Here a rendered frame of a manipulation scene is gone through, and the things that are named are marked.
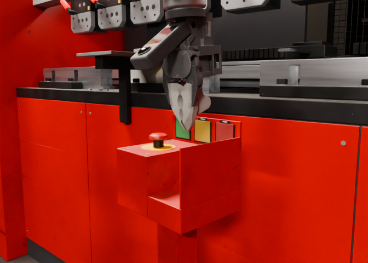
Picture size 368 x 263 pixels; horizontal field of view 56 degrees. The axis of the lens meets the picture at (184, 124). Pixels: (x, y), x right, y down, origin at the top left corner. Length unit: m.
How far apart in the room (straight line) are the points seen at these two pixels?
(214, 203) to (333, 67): 0.46
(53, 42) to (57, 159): 0.68
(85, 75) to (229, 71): 0.63
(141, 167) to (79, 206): 0.89
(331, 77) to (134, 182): 0.53
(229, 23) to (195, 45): 1.08
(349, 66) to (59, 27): 1.53
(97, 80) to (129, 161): 0.86
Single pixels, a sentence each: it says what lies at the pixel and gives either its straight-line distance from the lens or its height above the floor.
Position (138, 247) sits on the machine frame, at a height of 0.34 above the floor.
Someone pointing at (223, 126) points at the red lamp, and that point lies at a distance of 0.70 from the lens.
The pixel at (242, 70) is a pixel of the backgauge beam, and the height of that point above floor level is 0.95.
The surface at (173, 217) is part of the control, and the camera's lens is 0.62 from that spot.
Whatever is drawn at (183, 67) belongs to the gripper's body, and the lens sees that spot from 0.60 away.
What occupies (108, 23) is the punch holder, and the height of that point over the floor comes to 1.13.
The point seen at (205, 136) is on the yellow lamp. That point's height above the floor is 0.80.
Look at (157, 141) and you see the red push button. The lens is 0.71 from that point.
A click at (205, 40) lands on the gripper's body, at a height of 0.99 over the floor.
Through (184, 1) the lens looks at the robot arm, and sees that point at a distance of 0.60.
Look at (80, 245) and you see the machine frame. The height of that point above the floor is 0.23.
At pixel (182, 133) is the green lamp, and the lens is 0.79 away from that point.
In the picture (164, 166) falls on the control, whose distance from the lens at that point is 0.68.
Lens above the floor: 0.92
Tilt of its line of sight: 8 degrees down
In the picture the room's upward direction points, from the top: straight up
